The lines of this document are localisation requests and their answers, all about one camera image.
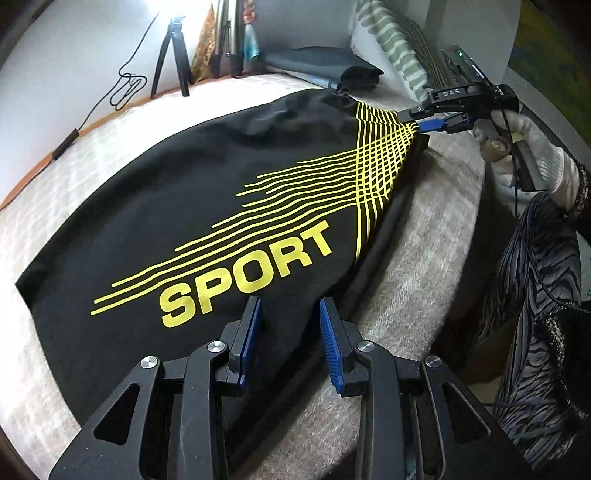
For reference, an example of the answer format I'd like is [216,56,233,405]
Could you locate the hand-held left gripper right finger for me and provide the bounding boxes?
[318,296,537,480]

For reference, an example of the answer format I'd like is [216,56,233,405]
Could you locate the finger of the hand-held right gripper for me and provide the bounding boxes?
[416,116,472,137]
[398,102,458,121]

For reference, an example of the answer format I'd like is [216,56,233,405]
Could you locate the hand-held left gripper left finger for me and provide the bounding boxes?
[48,296,265,480]

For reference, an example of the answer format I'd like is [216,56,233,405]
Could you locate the black SPORT t-shirt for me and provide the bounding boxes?
[15,88,428,459]

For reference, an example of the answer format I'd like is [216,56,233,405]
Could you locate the person's right forearm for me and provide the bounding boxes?
[478,159,591,474]

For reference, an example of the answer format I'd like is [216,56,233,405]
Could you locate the person's right hand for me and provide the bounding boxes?
[471,111,581,219]

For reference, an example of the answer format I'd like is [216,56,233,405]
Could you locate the green striped white pillow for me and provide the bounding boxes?
[348,0,460,101]

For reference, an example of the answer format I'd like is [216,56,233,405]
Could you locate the black folded cloth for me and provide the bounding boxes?
[331,66,385,92]

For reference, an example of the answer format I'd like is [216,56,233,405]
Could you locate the beige checked blanket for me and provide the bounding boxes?
[0,74,490,480]

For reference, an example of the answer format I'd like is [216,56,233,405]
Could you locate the dark grey folded cloth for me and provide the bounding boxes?
[262,46,354,89]

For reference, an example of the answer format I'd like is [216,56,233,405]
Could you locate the teal cloth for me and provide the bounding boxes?
[242,21,265,62]

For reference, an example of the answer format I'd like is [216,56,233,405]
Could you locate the silver tripod legs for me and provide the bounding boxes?
[210,0,246,79]

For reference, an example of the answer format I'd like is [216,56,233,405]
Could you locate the orange patterned cloth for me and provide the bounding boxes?
[190,4,223,85]

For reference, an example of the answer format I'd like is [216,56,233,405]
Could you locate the small black tripod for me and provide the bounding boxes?
[150,16,192,100]

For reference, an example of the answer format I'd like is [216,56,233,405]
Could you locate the thin black cable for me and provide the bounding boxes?
[46,8,160,162]

